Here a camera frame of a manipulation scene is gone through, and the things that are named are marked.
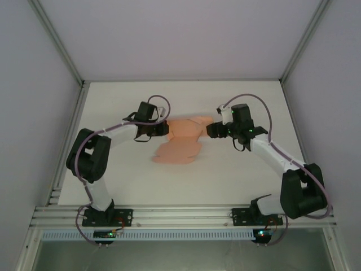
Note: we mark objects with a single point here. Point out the pink cardboard paper box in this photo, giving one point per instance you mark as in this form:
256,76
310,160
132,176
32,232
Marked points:
177,132

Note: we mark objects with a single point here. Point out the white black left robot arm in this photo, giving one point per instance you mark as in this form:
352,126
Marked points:
93,158

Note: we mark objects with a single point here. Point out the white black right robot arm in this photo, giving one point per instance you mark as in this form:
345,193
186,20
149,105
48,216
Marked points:
299,189

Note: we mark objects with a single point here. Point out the grey lower metal panel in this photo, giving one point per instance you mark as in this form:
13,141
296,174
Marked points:
180,255

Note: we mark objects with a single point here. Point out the aluminium table side rail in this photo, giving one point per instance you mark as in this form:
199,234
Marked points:
67,146
294,121

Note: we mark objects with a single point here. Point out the aluminium frame post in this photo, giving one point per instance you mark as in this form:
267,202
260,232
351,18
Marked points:
56,42
307,42

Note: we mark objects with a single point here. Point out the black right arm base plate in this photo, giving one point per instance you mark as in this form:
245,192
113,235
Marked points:
241,216

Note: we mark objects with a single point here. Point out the aluminium mounting rail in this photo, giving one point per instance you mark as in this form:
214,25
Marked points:
180,214

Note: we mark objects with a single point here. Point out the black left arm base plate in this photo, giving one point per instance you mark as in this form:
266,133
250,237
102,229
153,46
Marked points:
124,217

